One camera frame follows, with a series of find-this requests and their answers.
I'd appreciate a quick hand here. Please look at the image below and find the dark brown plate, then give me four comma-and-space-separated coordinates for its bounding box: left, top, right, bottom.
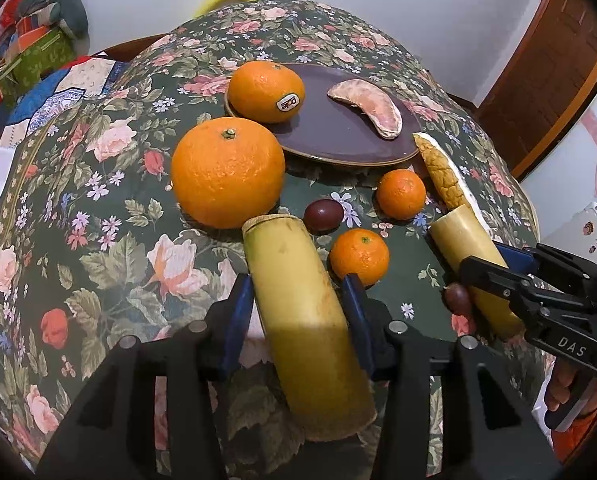
223, 63, 422, 166

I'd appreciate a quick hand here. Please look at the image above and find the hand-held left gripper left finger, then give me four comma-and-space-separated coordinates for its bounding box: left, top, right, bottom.
37, 273, 255, 480

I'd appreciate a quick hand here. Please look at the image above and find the small dark grape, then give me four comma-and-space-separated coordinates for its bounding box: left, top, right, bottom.
443, 283, 474, 316

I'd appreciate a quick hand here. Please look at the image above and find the orange with white sticker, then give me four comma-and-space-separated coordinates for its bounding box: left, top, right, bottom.
227, 60, 306, 124

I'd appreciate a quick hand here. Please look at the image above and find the slim peeled banana piece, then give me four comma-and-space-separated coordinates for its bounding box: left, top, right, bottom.
429, 204, 525, 340

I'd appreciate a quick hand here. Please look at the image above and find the green box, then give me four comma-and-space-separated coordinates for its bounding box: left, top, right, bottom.
0, 27, 75, 98

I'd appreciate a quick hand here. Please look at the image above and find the pink and white object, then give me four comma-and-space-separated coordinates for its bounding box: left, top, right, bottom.
543, 110, 597, 256

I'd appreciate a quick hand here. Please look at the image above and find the person's right forearm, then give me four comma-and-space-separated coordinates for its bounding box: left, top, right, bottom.
551, 407, 597, 467

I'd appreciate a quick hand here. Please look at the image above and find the grey cushion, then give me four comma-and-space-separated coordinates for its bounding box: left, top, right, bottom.
17, 0, 90, 38

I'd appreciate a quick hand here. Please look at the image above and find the person's right hand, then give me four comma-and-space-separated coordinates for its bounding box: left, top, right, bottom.
543, 356, 582, 413

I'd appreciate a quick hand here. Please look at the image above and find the large orange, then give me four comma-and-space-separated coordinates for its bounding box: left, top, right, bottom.
171, 116, 286, 230

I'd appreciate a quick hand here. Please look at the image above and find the floral tablecloth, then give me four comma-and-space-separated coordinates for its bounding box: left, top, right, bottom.
0, 0, 554, 480

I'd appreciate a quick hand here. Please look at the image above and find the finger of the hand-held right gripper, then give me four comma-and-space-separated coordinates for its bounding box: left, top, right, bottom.
493, 241, 542, 273
459, 255, 547, 322

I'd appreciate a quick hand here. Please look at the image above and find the brown wooden door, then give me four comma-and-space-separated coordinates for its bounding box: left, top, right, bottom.
476, 0, 597, 178

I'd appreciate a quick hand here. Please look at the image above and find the patchwork quilt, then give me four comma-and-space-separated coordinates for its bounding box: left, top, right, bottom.
0, 52, 129, 146

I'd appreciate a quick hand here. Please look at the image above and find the small mandarin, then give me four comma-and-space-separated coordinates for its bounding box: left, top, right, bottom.
329, 228, 391, 288
376, 168, 427, 221

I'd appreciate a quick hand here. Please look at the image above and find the thick peeled banana piece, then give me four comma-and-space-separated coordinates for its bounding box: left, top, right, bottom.
241, 214, 378, 442

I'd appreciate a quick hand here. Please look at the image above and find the pink pomelo segment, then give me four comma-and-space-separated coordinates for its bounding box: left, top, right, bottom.
327, 79, 404, 140

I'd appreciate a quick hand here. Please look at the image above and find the dark red plum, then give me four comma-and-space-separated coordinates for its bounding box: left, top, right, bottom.
303, 199, 343, 233

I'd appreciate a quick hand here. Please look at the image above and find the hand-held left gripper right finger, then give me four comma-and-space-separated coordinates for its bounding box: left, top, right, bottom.
341, 273, 563, 480

